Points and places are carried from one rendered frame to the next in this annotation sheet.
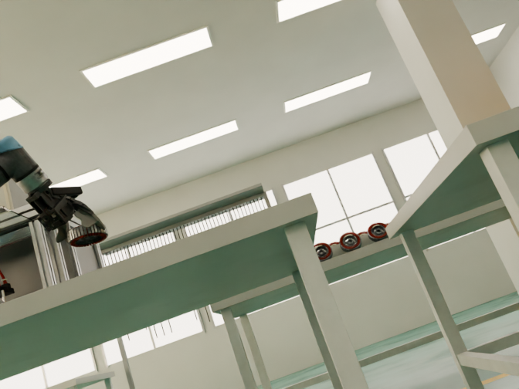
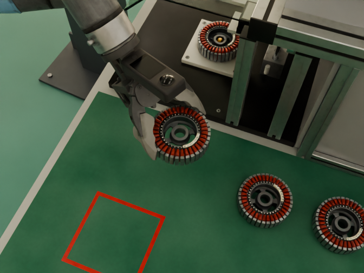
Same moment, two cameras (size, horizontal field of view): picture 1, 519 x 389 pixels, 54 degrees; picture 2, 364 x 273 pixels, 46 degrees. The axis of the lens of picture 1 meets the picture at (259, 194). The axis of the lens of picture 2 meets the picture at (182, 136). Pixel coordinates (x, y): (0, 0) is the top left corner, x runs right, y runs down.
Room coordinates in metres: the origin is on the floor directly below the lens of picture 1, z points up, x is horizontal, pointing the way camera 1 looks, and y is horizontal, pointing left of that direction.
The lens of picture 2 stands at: (1.57, 0.15, 1.61)
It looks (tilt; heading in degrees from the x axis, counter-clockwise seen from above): 60 degrees down; 112
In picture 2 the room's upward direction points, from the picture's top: straight up
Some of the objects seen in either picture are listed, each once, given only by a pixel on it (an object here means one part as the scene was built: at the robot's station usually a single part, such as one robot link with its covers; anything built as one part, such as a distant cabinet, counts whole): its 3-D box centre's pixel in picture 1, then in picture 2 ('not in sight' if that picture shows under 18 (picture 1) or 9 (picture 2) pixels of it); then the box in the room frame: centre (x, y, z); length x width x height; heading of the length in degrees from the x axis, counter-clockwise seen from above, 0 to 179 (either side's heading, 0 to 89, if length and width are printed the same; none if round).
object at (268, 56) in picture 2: not in sight; (275, 58); (1.52, 0.87, 0.80); 0.07 x 0.05 x 0.06; 91
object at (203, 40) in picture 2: not in sight; (219, 41); (1.37, 0.87, 0.80); 0.11 x 0.11 x 0.04
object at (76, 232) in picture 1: (87, 235); (180, 134); (1.41, 0.51, 0.93); 0.11 x 0.11 x 0.04
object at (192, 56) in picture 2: not in sight; (219, 47); (1.37, 0.87, 0.78); 0.15 x 0.15 x 0.01; 1
